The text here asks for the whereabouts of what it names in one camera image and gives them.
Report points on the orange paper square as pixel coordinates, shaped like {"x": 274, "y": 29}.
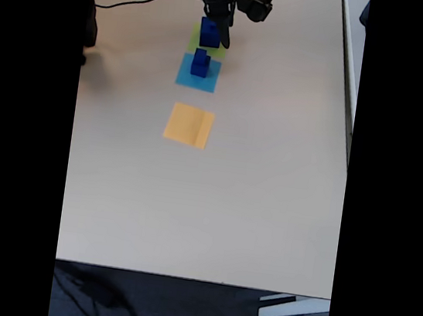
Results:
{"x": 188, "y": 125}

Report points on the dark object on desk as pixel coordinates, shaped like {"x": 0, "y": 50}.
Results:
{"x": 365, "y": 12}

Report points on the black camera box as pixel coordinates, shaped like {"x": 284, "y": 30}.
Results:
{"x": 255, "y": 2}

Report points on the small blue cube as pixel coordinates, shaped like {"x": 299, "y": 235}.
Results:
{"x": 200, "y": 57}

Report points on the large blue cube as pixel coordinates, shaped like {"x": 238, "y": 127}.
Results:
{"x": 207, "y": 38}

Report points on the light blue paper square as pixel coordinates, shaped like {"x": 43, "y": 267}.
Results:
{"x": 184, "y": 80}

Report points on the green paper square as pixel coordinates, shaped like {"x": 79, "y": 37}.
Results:
{"x": 193, "y": 40}

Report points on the medium blue cube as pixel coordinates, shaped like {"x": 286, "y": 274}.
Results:
{"x": 199, "y": 70}

